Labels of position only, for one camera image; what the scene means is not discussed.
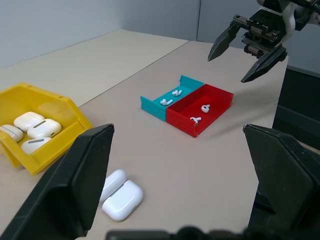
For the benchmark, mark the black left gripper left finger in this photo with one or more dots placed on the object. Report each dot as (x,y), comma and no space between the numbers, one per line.
(67,190)

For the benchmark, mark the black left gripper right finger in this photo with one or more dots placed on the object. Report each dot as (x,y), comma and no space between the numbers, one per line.
(285,180)

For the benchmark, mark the red plastic tray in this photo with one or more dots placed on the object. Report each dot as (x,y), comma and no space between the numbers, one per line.
(200,112)

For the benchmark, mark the yellow plastic bin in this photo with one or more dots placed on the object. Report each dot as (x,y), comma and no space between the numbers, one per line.
(37,125)

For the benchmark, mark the teal plastic tray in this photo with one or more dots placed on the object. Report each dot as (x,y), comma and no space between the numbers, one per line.
(162,102)

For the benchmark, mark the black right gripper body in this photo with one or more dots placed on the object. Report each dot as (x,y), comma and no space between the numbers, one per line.
(260,32)

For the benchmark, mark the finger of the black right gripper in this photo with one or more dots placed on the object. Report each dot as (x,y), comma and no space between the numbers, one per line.
(263,65)
(222,41)

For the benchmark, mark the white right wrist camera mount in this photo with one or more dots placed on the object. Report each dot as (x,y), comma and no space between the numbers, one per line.
(290,17)

